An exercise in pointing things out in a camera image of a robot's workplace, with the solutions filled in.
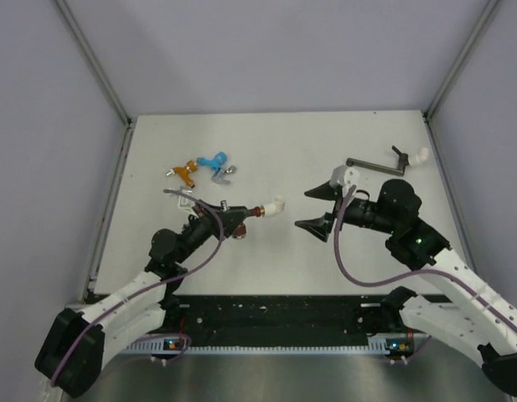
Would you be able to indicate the grey long-spout faucet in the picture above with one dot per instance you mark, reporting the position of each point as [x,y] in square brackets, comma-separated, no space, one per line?
[399,170]

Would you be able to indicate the white elbow pipe fitting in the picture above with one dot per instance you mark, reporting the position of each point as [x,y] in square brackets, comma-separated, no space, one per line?
[275,207]

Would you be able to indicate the yellow water faucet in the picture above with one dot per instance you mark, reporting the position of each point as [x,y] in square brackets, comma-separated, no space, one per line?
[184,173]

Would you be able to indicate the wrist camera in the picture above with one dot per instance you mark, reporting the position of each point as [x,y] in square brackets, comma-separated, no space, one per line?
[344,177]
[183,195]

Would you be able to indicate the aluminium corner frame post left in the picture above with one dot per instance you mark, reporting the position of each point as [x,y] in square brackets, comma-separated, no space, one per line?
[88,54]

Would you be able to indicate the blue water faucet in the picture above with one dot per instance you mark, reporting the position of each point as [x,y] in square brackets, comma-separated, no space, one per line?
[215,163]

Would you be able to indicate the white elbow fitting on faucet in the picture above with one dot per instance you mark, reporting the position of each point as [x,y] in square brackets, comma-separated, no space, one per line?
[420,157]

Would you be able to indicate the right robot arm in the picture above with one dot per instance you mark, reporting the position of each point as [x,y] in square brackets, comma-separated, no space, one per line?
[486,331]

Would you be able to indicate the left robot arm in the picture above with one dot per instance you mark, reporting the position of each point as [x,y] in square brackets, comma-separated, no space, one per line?
[80,343]

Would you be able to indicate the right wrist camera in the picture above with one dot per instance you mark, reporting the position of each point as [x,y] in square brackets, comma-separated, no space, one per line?
[344,177]

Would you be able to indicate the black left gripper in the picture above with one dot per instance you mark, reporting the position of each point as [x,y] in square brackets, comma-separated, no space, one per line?
[232,218]

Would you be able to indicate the aluminium corner frame post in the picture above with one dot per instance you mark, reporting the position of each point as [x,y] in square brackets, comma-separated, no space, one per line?
[88,54]
[474,38]

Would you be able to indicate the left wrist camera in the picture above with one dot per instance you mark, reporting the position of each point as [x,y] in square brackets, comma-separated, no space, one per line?
[183,195]

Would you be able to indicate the chrome water faucet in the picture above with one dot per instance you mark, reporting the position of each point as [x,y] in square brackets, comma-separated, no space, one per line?
[220,176]

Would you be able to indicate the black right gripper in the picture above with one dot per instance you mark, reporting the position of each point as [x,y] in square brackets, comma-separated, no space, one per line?
[322,226]

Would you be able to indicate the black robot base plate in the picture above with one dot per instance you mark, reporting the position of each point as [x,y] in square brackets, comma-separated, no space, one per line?
[280,321]

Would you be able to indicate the brown water faucet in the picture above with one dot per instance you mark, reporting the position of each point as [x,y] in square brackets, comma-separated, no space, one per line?
[233,219]

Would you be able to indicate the grey slotted cable duct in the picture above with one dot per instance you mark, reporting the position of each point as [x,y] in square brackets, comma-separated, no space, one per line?
[374,346]

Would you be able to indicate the aluminium corner frame post right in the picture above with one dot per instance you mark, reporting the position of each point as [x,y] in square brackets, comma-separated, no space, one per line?
[474,38]

